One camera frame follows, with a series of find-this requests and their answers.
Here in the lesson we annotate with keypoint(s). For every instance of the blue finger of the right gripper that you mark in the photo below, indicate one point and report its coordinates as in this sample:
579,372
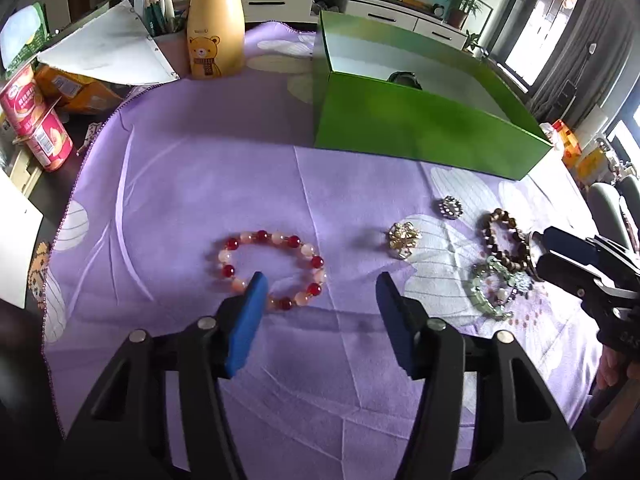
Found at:
570,276
569,246

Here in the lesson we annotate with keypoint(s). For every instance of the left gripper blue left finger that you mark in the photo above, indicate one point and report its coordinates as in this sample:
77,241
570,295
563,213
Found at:
248,315

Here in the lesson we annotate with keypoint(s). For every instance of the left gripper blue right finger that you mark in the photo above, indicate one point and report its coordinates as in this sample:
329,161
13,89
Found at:
397,321

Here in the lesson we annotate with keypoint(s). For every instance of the gold white flower brooch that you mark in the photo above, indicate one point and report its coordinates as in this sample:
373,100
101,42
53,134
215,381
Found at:
402,238

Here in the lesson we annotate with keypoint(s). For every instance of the right human hand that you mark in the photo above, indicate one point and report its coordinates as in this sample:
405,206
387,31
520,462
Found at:
610,369

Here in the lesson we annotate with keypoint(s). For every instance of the grey chair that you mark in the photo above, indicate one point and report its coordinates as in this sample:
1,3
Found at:
615,211

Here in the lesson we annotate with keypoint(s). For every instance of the orange yellow bag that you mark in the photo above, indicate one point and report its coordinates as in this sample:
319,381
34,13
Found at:
585,167

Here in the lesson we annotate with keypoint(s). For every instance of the purple floral tablecloth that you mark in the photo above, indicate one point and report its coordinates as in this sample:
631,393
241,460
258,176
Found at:
177,170

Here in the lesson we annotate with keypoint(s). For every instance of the grey curtain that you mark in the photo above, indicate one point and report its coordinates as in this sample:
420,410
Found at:
588,65

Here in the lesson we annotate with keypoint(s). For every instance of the green cardboard box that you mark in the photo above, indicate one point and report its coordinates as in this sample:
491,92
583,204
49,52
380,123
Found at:
465,116

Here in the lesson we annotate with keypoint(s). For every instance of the small potted plant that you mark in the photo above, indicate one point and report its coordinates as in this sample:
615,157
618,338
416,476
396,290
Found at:
473,47

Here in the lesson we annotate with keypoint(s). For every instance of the black wrist watch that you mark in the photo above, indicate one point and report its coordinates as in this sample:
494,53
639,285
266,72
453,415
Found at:
406,79

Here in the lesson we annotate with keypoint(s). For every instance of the white paper at edge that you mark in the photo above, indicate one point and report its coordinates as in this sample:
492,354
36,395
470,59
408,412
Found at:
20,223

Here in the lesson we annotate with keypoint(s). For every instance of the potted green plant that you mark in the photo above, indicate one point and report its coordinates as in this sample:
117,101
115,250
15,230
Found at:
459,11

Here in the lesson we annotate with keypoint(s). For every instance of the orange snack package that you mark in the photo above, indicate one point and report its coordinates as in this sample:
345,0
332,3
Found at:
74,93

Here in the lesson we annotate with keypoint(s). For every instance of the yellow bear bottle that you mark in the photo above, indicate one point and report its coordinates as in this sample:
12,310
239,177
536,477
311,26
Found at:
215,31

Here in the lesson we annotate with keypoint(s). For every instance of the white paper sheet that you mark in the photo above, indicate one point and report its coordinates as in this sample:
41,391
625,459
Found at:
110,44

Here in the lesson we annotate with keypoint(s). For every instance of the white TV cabinet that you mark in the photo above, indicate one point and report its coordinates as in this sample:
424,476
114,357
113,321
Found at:
306,12

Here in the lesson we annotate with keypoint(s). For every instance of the pens in holder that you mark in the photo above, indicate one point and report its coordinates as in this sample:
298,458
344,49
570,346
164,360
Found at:
161,18

